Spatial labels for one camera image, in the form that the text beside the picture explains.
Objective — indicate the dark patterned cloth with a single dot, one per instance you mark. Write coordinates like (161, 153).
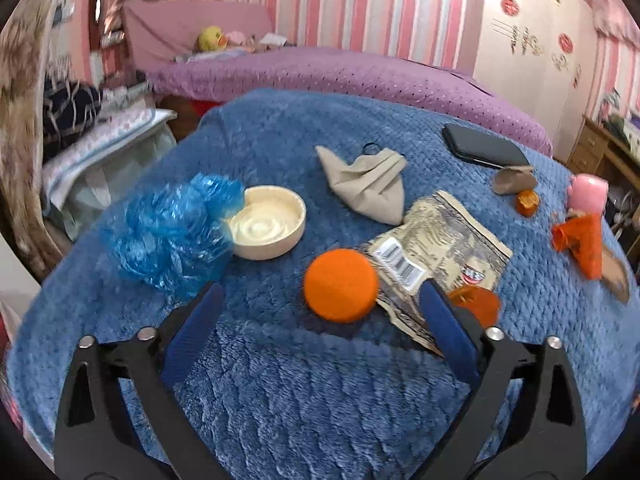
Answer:
(70, 110)

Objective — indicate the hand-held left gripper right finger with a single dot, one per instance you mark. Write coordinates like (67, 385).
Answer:
(445, 320)

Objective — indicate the small orange wrapper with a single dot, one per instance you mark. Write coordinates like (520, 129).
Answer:
(527, 202)

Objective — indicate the pink clothes pile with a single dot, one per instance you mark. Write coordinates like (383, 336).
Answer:
(250, 40)

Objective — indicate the purple dotted bed cover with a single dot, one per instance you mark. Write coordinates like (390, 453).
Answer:
(350, 70)

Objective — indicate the beige cloth pouch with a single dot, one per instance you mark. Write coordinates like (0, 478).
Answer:
(375, 190)

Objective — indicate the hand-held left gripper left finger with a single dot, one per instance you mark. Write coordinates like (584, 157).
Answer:
(195, 320)

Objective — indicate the pink cup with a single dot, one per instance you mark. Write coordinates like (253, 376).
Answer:
(587, 192)

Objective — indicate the large orange wrapper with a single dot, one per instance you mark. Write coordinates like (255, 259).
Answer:
(582, 242)

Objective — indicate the pink covered headboard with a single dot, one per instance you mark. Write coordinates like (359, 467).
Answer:
(165, 30)

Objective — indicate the beige snack packet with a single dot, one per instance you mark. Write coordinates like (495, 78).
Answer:
(450, 240)

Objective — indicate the brown floral curtain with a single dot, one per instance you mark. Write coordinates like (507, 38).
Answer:
(20, 110)

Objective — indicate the cream round lid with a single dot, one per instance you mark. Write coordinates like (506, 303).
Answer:
(270, 225)

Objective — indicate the black smartphone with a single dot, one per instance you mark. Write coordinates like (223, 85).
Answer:
(480, 147)

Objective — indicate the orange plastic piece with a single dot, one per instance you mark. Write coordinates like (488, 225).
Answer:
(480, 305)

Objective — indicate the cream wardrobe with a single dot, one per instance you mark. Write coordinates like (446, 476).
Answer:
(525, 85)

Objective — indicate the pink window valance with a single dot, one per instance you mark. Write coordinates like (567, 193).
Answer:
(617, 20)

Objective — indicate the yellow duck plush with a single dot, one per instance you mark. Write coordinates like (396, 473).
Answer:
(211, 39)

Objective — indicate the brown cardboard tube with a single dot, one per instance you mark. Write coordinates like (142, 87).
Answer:
(512, 181)

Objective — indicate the orange ball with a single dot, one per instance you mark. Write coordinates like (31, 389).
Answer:
(340, 285)

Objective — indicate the floral padded board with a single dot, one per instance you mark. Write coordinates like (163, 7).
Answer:
(115, 127)

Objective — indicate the blue plastic bag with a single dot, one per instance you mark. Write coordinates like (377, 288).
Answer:
(165, 230)

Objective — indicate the wooden desk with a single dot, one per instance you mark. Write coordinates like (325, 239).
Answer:
(590, 147)

